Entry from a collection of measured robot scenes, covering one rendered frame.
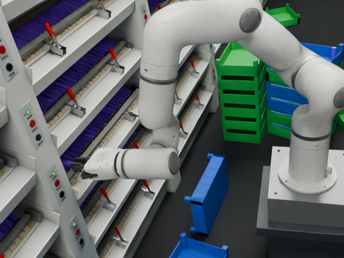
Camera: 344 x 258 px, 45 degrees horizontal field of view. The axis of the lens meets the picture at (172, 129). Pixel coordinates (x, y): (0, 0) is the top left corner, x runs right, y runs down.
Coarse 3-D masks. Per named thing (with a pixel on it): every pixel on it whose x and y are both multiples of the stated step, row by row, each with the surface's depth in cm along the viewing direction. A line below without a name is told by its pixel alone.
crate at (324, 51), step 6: (300, 42) 207; (312, 48) 205; (318, 48) 203; (324, 48) 201; (330, 48) 199; (336, 48) 197; (342, 48) 194; (318, 54) 205; (324, 54) 203; (330, 54) 201; (336, 54) 199; (342, 54) 196; (330, 60) 198; (336, 60) 192
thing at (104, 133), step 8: (136, 96) 164; (128, 104) 159; (136, 104) 162; (120, 112) 154; (112, 120) 150; (104, 128) 146; (104, 136) 145; (96, 144) 140; (104, 144) 143; (88, 152) 137; (72, 176) 129
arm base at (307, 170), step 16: (304, 144) 127; (320, 144) 126; (288, 160) 146; (304, 160) 130; (320, 160) 130; (288, 176) 139; (304, 176) 134; (320, 176) 134; (336, 176) 137; (304, 192) 133; (320, 192) 133
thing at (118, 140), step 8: (128, 80) 169; (136, 80) 168; (128, 88) 170; (136, 88) 168; (136, 112) 160; (136, 120) 156; (120, 128) 151; (128, 128) 152; (112, 136) 148; (120, 136) 148; (128, 136) 153; (112, 144) 145; (120, 144) 147; (80, 176) 132; (72, 184) 129; (80, 184) 129; (88, 184) 130; (80, 192) 127; (88, 192) 132; (80, 200) 127
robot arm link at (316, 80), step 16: (304, 64) 117; (320, 64) 114; (304, 80) 115; (320, 80) 111; (336, 80) 108; (304, 96) 118; (320, 96) 111; (336, 96) 109; (304, 112) 123; (320, 112) 113; (336, 112) 115; (304, 128) 124; (320, 128) 122
